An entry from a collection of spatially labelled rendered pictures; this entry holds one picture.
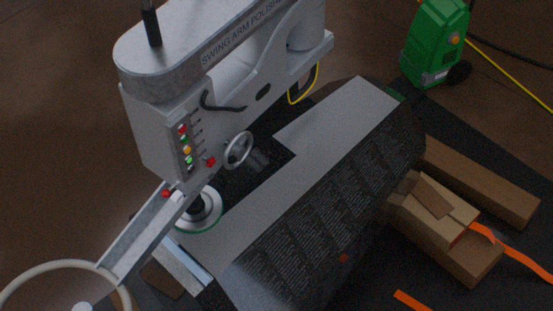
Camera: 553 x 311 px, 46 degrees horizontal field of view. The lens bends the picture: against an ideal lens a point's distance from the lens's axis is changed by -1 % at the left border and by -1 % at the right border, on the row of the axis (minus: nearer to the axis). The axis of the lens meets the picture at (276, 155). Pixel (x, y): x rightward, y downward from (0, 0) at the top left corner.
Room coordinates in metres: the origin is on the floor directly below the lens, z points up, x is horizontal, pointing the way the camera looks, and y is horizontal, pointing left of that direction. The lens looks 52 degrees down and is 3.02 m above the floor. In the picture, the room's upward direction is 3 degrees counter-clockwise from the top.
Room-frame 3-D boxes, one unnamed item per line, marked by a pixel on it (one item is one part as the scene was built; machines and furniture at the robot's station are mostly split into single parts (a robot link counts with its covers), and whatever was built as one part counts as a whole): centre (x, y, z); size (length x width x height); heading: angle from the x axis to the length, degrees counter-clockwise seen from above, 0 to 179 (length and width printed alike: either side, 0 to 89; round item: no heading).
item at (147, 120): (1.48, 0.27, 1.36); 0.36 x 0.22 x 0.45; 138
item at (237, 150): (1.43, 0.16, 1.24); 0.15 x 0.10 x 0.15; 138
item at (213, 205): (1.42, 0.33, 0.89); 0.21 x 0.21 x 0.01
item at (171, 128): (1.29, 0.29, 1.41); 0.08 x 0.03 x 0.28; 138
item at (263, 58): (1.70, 0.05, 1.35); 0.74 x 0.23 x 0.49; 138
